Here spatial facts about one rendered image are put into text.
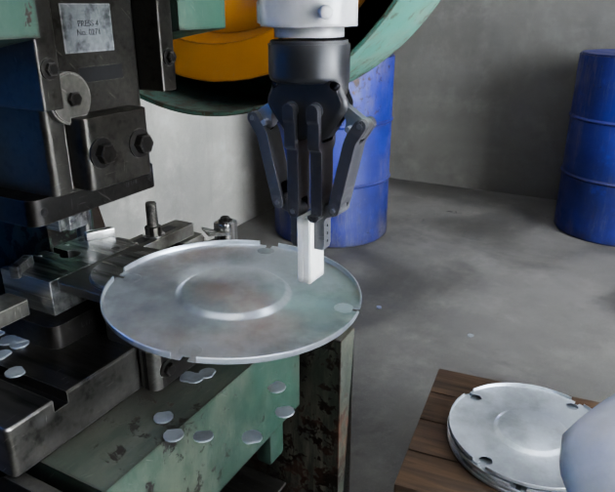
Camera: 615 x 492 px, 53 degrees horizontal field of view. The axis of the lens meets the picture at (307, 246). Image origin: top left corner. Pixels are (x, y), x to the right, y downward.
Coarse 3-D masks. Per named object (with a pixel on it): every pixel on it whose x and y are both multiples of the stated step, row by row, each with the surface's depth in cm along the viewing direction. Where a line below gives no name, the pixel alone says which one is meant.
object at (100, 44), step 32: (64, 0) 64; (96, 0) 68; (128, 0) 72; (64, 32) 65; (96, 32) 68; (128, 32) 73; (64, 64) 66; (96, 64) 69; (128, 64) 73; (64, 96) 65; (96, 96) 70; (128, 96) 74; (0, 128) 68; (32, 128) 66; (64, 128) 67; (96, 128) 67; (128, 128) 71; (0, 160) 70; (32, 160) 67; (64, 160) 68; (96, 160) 68; (128, 160) 72; (32, 192) 69; (64, 192) 68
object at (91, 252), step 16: (80, 240) 86; (96, 240) 86; (112, 240) 86; (128, 240) 86; (48, 256) 81; (64, 256) 83; (80, 256) 81; (96, 256) 81; (32, 272) 76; (48, 272) 76; (64, 272) 76; (16, 288) 77; (32, 288) 75; (48, 288) 74; (32, 304) 76; (48, 304) 75; (64, 304) 76
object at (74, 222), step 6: (72, 216) 78; (78, 216) 78; (84, 216) 79; (60, 222) 77; (66, 222) 78; (72, 222) 78; (78, 222) 79; (84, 222) 79; (48, 228) 78; (54, 228) 78; (60, 228) 77; (66, 228) 78; (72, 228) 78
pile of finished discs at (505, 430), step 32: (512, 384) 123; (448, 416) 114; (480, 416) 114; (512, 416) 113; (544, 416) 113; (576, 416) 114; (480, 448) 105; (512, 448) 105; (544, 448) 105; (512, 480) 98; (544, 480) 98
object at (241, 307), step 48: (240, 240) 83; (144, 288) 70; (192, 288) 69; (240, 288) 69; (288, 288) 71; (336, 288) 72; (144, 336) 60; (192, 336) 61; (240, 336) 61; (288, 336) 61; (336, 336) 61
